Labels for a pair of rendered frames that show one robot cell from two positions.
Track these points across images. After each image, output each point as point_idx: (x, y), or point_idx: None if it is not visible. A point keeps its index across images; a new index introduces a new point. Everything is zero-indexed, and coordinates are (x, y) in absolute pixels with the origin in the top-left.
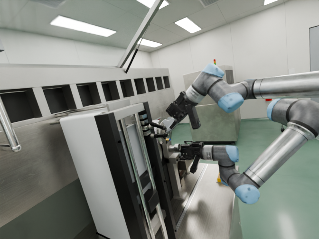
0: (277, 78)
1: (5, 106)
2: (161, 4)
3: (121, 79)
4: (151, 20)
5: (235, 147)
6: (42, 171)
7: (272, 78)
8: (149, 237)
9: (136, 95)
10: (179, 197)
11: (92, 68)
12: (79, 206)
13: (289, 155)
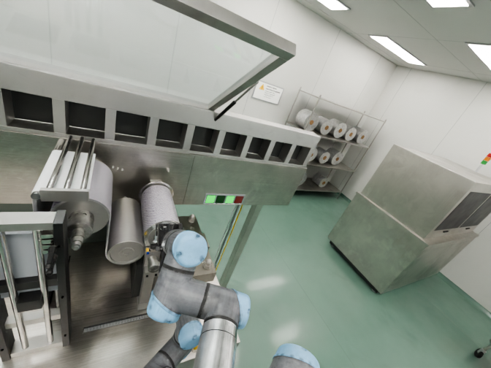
0: (205, 358)
1: (28, 102)
2: (277, 67)
3: (199, 125)
4: (257, 79)
5: (192, 336)
6: (33, 180)
7: (212, 346)
8: (14, 323)
9: (217, 154)
10: (138, 304)
11: (153, 99)
12: None
13: None
